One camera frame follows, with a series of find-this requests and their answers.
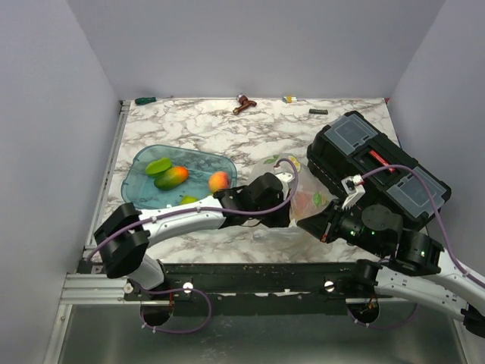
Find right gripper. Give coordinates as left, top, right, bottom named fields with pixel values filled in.
left=296, top=197, right=384, bottom=256

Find clear plastic bag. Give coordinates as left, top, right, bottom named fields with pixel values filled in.
left=249, top=153, right=335, bottom=262

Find orange fake peach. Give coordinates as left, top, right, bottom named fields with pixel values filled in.
left=208, top=171, right=230, bottom=193

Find green fake pear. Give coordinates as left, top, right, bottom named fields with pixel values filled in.
left=180, top=196, right=198, bottom=205

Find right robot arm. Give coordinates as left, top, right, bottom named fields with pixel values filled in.
left=297, top=200, right=484, bottom=337

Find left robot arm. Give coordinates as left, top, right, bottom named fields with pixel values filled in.
left=92, top=172, right=299, bottom=300

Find fake mango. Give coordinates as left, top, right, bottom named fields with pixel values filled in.
left=154, top=166, right=189, bottom=190

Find green fake fruit slice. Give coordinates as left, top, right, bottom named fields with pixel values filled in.
left=145, top=157, right=173, bottom=178

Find black tool box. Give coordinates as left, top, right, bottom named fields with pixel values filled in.
left=307, top=111, right=452, bottom=231

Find small black chip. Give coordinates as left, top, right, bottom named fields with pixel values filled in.
left=308, top=108, right=329, bottom=115

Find yellow white small item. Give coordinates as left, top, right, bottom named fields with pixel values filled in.
left=282, top=96, right=298, bottom=103

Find brown tap fitting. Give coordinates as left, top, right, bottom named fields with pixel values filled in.
left=233, top=93, right=257, bottom=115

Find blue transparent tray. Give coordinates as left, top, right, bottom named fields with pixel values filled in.
left=120, top=145, right=237, bottom=209

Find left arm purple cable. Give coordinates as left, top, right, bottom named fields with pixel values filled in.
left=86, top=157, right=299, bottom=262

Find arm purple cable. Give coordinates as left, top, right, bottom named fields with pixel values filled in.
left=359, top=164, right=485, bottom=285
left=86, top=157, right=299, bottom=262

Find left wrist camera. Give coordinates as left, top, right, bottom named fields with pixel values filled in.
left=274, top=168, right=295, bottom=186

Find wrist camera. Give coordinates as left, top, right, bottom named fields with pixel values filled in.
left=341, top=174, right=365, bottom=210
left=274, top=168, right=295, bottom=186

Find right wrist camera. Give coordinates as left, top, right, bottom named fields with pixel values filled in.
left=341, top=174, right=365, bottom=210

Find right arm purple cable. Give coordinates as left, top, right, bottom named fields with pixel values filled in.
left=359, top=164, right=485, bottom=285

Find green handle screwdriver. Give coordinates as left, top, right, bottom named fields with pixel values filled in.
left=134, top=96, right=173, bottom=105

